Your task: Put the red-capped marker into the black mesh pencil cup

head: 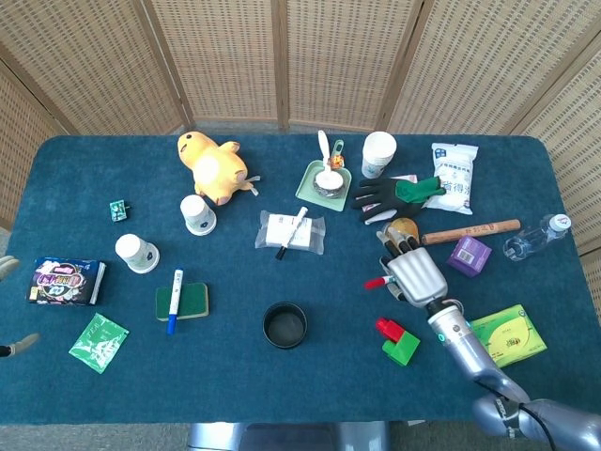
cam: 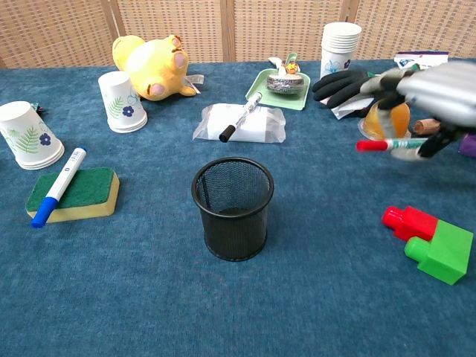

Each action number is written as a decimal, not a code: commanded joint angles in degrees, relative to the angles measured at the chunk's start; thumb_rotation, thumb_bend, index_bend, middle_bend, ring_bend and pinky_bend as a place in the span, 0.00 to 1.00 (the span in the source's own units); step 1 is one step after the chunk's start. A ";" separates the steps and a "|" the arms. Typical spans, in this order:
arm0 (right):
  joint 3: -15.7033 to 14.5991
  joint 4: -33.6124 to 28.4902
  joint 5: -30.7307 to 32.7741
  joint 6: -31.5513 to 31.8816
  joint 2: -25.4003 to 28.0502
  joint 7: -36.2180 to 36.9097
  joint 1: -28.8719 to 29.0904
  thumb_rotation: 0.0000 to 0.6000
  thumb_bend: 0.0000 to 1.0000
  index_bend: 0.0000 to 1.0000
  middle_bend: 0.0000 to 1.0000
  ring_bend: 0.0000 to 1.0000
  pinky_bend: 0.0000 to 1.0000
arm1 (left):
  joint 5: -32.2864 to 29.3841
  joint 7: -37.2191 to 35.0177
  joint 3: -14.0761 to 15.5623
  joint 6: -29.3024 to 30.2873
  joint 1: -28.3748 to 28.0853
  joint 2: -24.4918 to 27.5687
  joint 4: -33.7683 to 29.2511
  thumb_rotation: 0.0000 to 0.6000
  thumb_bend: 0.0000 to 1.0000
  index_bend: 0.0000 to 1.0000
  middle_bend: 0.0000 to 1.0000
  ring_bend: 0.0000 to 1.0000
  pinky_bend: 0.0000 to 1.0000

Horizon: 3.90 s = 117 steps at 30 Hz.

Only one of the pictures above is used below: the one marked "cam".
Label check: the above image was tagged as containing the green toy block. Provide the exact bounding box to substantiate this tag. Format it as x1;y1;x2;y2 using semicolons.
404;219;475;286

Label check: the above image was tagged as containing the blue table cloth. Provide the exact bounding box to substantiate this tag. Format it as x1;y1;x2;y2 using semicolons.
0;58;476;357

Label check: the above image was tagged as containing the purple pack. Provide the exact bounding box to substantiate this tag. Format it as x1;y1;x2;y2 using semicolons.
457;132;476;158

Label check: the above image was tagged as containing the light green dustpan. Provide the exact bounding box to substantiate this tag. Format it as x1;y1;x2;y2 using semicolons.
245;68;311;112

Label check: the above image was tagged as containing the plastic wrapped white pack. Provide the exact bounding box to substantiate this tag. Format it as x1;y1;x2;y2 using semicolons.
192;103;286;144

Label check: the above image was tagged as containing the red cap marker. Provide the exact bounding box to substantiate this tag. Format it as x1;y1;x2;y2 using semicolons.
356;137;429;154

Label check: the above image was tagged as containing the blue cap marker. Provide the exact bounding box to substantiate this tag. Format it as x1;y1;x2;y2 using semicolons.
30;147;89;229

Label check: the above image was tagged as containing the orange jelly cup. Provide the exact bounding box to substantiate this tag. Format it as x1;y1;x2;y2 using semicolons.
358;100;412;141

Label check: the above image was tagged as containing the yellow plush toy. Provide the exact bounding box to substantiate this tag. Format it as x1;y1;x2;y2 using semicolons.
112;34;205;102

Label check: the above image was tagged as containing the brown wooden stick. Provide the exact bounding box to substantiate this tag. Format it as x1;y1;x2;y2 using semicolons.
413;118;443;135

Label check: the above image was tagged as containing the black green work glove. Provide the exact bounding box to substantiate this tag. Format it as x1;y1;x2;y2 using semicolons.
312;68;421;112

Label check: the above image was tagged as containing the floral paper cup stack tall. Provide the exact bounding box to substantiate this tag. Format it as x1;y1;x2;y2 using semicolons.
320;22;363;81

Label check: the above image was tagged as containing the red toy block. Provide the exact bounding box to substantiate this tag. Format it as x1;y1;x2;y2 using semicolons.
382;205;439;242

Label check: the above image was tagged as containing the white salt bag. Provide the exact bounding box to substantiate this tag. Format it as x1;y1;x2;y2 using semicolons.
393;51;450;71

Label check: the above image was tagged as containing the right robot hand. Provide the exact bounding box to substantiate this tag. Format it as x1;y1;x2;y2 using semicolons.
358;61;476;161

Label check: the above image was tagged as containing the white paper packet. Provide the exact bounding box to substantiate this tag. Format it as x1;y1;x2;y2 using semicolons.
329;94;376;120

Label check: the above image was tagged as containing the black cap marker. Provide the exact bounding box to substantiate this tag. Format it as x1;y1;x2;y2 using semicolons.
218;91;263;144

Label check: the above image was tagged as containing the floral paper cup stack short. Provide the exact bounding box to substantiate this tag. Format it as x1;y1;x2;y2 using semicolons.
0;100;65;171
97;71;149;134

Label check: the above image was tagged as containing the green yellow sponge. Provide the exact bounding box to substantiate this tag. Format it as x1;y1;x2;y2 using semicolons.
25;166;120;224

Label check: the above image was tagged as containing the woven folding screen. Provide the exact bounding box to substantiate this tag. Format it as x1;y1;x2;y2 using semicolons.
0;0;476;69

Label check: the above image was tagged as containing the black mesh pen cup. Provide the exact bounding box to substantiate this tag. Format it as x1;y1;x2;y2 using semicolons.
191;156;275;262

